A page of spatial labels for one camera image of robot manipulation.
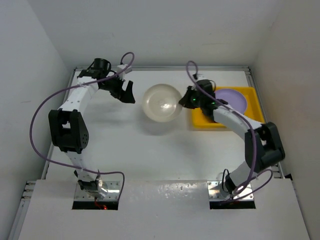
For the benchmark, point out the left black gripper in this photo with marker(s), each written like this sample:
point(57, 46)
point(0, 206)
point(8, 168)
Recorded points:
point(125, 96)

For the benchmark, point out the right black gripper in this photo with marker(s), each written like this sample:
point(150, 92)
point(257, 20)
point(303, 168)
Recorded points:
point(185, 101)

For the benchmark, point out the cream plate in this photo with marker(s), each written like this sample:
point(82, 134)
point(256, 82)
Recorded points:
point(160, 103)

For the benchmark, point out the purple plate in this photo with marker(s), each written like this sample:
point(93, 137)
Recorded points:
point(234, 98)

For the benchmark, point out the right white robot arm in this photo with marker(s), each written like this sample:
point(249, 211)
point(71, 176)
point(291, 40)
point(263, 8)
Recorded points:
point(262, 141)

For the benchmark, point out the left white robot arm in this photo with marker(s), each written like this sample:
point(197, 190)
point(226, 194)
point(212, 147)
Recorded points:
point(67, 126)

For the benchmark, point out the yellow plastic bin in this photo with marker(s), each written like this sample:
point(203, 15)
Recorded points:
point(253, 111)

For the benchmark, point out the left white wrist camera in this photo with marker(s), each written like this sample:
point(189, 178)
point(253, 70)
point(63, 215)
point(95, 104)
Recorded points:
point(122, 70)

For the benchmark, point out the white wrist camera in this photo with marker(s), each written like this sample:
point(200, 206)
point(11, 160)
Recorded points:
point(200, 77)
point(122, 70)

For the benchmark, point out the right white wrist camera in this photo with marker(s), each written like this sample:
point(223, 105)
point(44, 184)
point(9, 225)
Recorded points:
point(200, 77)

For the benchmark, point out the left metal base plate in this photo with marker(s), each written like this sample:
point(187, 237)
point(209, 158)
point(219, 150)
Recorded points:
point(107, 191)

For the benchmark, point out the metal base plate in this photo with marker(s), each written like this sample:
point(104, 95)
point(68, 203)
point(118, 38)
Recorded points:
point(216, 193)
point(107, 191)

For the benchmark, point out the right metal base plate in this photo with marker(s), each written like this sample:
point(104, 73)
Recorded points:
point(216, 193)

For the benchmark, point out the aluminium table frame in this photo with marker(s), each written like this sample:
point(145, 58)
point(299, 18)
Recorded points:
point(166, 169)

